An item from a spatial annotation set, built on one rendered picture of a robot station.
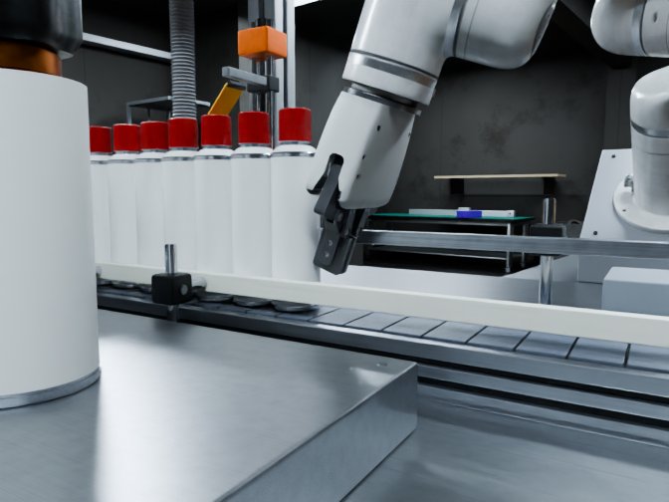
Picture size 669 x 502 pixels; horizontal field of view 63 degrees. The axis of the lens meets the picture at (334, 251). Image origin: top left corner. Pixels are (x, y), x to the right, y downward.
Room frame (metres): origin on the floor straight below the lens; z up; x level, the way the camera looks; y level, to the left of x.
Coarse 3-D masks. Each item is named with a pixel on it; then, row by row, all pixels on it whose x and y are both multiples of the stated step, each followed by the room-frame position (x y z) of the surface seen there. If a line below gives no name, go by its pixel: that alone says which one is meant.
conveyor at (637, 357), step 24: (240, 312) 0.56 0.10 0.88; (264, 312) 0.55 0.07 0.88; (288, 312) 0.55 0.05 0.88; (312, 312) 0.55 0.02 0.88; (336, 312) 0.55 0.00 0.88; (360, 312) 0.55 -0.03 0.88; (408, 336) 0.46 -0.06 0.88; (432, 336) 0.46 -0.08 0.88; (456, 336) 0.46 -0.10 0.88; (480, 336) 0.46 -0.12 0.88; (504, 336) 0.46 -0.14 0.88; (528, 336) 0.46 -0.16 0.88; (552, 336) 0.46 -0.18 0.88; (576, 360) 0.40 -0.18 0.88; (600, 360) 0.39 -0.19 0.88; (624, 360) 0.39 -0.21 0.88; (648, 360) 0.39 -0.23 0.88
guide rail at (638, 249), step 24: (360, 240) 0.57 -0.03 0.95; (384, 240) 0.55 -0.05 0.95; (408, 240) 0.54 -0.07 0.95; (432, 240) 0.53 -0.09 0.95; (456, 240) 0.52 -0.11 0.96; (480, 240) 0.50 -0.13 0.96; (504, 240) 0.49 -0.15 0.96; (528, 240) 0.48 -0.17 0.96; (552, 240) 0.47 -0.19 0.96; (576, 240) 0.46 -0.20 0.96; (600, 240) 0.45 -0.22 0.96; (624, 240) 0.45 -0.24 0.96
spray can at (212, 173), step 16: (208, 128) 0.61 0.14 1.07; (224, 128) 0.61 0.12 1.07; (208, 144) 0.61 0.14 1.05; (224, 144) 0.61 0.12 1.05; (208, 160) 0.60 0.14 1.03; (224, 160) 0.60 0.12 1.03; (208, 176) 0.60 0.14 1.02; (224, 176) 0.60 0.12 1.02; (208, 192) 0.60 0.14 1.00; (224, 192) 0.60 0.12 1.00; (208, 208) 0.60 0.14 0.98; (224, 208) 0.60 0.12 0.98; (208, 224) 0.60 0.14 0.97; (224, 224) 0.60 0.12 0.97; (208, 240) 0.60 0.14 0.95; (224, 240) 0.60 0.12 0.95; (208, 256) 0.60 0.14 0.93; (224, 256) 0.60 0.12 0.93; (224, 272) 0.60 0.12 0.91
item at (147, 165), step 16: (144, 128) 0.67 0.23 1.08; (160, 128) 0.67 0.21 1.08; (144, 144) 0.67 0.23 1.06; (160, 144) 0.67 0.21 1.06; (144, 160) 0.66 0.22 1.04; (160, 160) 0.66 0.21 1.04; (144, 176) 0.66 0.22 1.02; (160, 176) 0.66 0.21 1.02; (144, 192) 0.66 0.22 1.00; (160, 192) 0.66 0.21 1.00; (144, 208) 0.66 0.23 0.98; (160, 208) 0.66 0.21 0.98; (144, 224) 0.66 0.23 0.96; (160, 224) 0.66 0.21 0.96; (144, 240) 0.66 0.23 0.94; (160, 240) 0.66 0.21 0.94; (144, 256) 0.66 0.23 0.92; (160, 256) 0.66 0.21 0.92; (144, 288) 0.66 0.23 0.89
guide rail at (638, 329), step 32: (224, 288) 0.57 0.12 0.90; (256, 288) 0.55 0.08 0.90; (288, 288) 0.53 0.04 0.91; (320, 288) 0.51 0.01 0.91; (352, 288) 0.49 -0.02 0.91; (448, 320) 0.45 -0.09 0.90; (480, 320) 0.43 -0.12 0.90; (512, 320) 0.42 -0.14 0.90; (544, 320) 0.41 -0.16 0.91; (576, 320) 0.40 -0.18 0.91; (608, 320) 0.39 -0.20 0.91; (640, 320) 0.38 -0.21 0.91
